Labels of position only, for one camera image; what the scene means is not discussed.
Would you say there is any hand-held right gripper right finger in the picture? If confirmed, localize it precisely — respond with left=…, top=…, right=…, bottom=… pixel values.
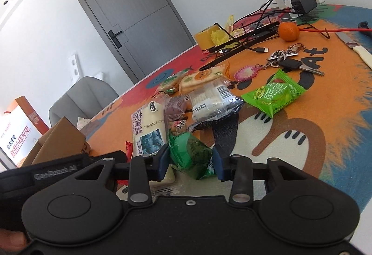
left=212, top=144, right=319, bottom=206

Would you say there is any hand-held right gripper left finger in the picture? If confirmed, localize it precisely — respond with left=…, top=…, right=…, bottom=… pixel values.
left=74, top=143, right=171, bottom=206

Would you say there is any dark green snack packet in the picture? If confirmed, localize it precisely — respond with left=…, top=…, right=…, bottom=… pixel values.
left=169, top=132, right=217, bottom=180

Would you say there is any cardboard box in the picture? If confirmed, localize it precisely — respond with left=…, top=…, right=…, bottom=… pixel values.
left=22, top=116, right=92, bottom=169

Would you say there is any red snack packet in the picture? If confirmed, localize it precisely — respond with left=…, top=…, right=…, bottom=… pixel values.
left=125, top=141, right=135, bottom=163

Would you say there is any silver white snack packet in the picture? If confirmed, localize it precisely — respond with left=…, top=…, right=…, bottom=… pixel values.
left=187, top=82, right=245, bottom=131

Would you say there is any person's left hand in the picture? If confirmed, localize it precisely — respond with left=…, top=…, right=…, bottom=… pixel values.
left=0, top=229, right=28, bottom=255

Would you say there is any pale clear snack packet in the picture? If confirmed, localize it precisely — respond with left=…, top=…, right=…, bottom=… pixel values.
left=149, top=168, right=176, bottom=197

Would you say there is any small brown white snack packet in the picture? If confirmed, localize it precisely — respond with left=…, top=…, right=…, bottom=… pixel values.
left=169, top=119, right=188, bottom=134

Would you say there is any purple snack packet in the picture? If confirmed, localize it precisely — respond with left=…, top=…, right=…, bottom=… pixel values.
left=164, top=95, right=191, bottom=122

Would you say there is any grey chair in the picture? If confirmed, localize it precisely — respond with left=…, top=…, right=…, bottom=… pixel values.
left=48, top=76, right=120, bottom=128

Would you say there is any green cracker packet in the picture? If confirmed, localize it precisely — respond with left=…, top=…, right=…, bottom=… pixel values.
left=154, top=74, right=184, bottom=97

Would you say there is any light green snack packet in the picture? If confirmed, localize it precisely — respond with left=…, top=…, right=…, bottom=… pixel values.
left=241, top=69, right=306, bottom=119

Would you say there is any orange cracker packet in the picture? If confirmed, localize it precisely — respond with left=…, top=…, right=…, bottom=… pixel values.
left=179, top=63, right=231, bottom=93

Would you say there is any bunch of keys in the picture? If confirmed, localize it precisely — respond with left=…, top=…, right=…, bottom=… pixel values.
left=266, top=43, right=325, bottom=77

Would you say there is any yellow tape roll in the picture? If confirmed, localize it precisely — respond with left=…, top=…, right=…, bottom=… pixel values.
left=194, top=25, right=231, bottom=51

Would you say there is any yellow wrapper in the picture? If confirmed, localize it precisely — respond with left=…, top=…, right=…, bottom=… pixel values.
left=210, top=15, right=235, bottom=45

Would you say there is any mandarin orange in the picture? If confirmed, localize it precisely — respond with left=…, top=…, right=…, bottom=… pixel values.
left=278, top=22, right=301, bottom=42

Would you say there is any grey door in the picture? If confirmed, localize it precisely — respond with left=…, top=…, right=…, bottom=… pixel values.
left=66, top=0, right=196, bottom=85

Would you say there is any black charger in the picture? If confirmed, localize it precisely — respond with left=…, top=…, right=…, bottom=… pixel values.
left=290, top=0, right=318, bottom=16

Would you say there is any pink keychain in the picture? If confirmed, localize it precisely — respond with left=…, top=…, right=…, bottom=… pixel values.
left=234, top=65, right=258, bottom=82

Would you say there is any white double wall socket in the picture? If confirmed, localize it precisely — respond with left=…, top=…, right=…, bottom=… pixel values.
left=68, top=53, right=82, bottom=82

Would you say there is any black charging cable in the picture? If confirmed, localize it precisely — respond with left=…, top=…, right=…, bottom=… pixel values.
left=232, top=0, right=292, bottom=55

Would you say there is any black wire stand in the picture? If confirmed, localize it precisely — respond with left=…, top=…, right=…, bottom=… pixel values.
left=199, top=17, right=331, bottom=70

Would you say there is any black door handle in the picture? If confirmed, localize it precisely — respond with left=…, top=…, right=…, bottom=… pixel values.
left=108, top=29, right=129, bottom=48

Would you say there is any red cable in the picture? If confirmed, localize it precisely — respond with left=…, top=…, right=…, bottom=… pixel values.
left=299, top=27, right=372, bottom=34

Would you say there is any white handled knife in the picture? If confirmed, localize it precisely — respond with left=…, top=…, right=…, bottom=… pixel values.
left=335, top=32, right=372, bottom=70

